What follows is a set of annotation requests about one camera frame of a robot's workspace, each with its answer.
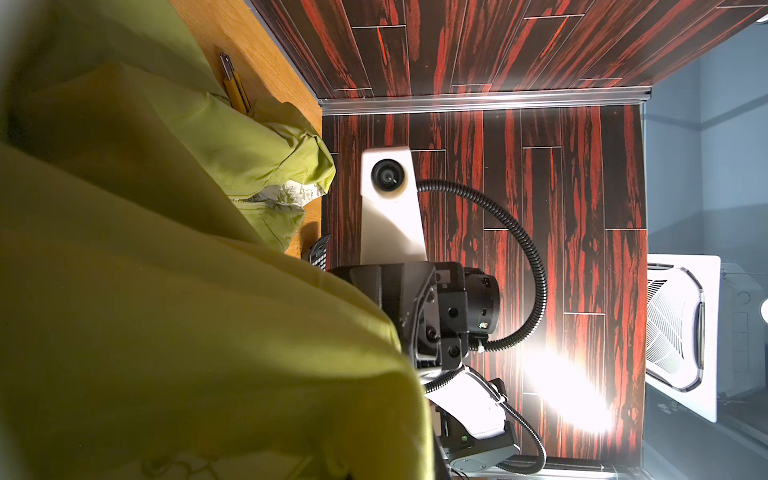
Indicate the white ceiling air conditioner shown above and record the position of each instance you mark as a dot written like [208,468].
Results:
[706,330]

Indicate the black desk calculator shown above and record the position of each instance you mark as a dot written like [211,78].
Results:
[317,253]

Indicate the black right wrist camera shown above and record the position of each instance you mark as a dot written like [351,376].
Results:
[391,224]

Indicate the aluminium corner post right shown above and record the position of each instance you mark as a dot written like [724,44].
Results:
[535,99]

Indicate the green zip jacket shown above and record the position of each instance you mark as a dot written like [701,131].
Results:
[152,323]

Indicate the yellow black utility knife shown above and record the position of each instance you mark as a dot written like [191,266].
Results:
[233,85]

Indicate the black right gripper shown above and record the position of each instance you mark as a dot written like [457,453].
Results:
[437,309]

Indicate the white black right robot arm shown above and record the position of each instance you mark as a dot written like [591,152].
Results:
[479,429]

